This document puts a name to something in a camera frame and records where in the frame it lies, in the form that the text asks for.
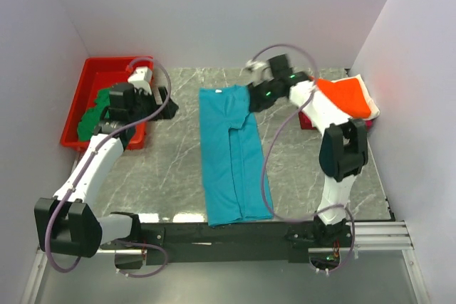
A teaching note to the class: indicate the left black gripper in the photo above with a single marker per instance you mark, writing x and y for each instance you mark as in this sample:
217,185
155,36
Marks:
168,112

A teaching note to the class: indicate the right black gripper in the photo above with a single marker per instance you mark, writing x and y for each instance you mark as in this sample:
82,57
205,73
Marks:
255,102

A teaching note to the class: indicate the orange t shirt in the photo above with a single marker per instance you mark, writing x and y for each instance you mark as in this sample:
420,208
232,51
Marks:
347,95

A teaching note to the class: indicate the teal t shirt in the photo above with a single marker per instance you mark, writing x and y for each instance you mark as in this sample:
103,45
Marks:
232,158

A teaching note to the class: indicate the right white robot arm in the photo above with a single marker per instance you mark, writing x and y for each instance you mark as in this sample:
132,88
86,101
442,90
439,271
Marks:
344,148

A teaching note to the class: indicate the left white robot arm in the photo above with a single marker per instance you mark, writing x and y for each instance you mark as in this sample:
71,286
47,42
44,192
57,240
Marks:
65,222

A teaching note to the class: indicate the green t shirt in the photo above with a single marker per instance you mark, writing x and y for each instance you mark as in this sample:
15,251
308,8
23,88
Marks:
91,117

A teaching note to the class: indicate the dark red folded t shirt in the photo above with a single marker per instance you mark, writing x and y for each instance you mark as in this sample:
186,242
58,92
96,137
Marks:
305,122

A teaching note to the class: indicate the white folded t shirt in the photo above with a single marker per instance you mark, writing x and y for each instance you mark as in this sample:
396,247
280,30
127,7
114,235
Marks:
370,101

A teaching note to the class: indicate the black base beam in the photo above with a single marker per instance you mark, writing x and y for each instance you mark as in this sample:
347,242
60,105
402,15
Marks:
252,241

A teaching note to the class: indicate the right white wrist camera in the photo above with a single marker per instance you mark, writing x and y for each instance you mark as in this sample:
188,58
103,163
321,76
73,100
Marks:
259,70

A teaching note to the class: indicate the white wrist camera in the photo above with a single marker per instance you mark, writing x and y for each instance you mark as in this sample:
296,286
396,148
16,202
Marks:
141,79
259,70

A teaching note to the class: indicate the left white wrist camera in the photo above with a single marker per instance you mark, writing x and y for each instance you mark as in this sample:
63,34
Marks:
141,79

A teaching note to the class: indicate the aluminium frame rail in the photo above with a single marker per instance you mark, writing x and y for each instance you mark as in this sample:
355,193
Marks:
373,235

